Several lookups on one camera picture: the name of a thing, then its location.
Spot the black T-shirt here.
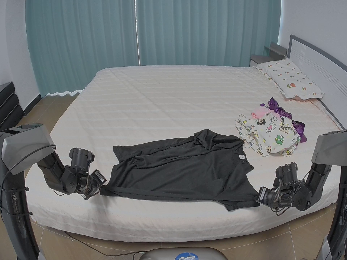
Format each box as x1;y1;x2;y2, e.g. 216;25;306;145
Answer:
100;129;261;211

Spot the white printed pyjama garment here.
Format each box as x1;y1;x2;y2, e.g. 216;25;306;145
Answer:
234;112;299;157

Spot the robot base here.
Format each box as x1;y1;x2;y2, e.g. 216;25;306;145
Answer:
134;248;228;260

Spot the grey bedside table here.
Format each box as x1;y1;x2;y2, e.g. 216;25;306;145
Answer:
250;42;288;68

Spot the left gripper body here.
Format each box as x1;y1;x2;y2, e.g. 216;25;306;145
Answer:
80;169;108;200

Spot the black cable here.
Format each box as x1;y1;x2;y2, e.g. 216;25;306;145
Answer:
65;230;148;257
3;144;57;192

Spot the blue-green curtain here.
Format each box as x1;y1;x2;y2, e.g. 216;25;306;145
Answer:
135;0;282;68
25;0;140;97

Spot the purple satin garment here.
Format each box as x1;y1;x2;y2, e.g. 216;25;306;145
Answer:
267;97;308;143

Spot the pink garment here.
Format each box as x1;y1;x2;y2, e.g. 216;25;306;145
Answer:
251;106;269;120

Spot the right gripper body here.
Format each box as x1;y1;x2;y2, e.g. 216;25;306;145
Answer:
256;186;292;208

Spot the black chest of drawers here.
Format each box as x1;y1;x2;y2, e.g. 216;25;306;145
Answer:
0;81;26;131

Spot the white printed pillow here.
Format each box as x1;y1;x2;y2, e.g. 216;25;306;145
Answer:
253;58;326;100

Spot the bed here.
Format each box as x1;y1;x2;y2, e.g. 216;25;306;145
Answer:
26;34;347;244

